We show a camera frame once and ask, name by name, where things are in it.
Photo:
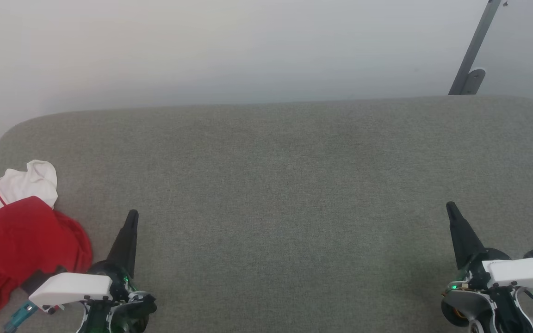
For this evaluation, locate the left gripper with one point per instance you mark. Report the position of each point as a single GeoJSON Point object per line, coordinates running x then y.
{"type": "Point", "coordinates": [125, 314]}

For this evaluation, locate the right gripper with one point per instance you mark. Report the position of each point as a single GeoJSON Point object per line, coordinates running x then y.
{"type": "Point", "coordinates": [479, 277]}

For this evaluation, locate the red jersey with white sleeves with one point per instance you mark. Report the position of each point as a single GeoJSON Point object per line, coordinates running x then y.
{"type": "Point", "coordinates": [16, 231]}

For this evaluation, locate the grey fabric sofa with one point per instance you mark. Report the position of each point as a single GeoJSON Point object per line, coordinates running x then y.
{"type": "Point", "coordinates": [294, 208]}

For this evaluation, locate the grey metal pole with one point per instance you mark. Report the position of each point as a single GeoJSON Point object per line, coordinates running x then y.
{"type": "Point", "coordinates": [477, 41]}

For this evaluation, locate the grey pole bracket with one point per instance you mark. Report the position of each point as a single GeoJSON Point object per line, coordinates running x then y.
{"type": "Point", "coordinates": [474, 81]}

